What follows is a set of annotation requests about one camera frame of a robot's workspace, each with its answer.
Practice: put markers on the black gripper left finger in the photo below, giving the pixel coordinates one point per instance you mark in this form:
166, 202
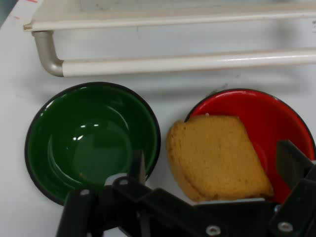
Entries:
103, 212

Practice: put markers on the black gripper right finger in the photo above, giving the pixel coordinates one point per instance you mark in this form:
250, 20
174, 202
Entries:
296, 172

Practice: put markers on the red enamel bowl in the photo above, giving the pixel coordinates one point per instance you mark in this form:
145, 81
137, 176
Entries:
271, 123

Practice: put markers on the green enamel bowl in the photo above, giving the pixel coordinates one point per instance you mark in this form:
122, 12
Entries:
86, 138

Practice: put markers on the brown bread slice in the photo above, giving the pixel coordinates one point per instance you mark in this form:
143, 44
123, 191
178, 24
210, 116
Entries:
214, 155

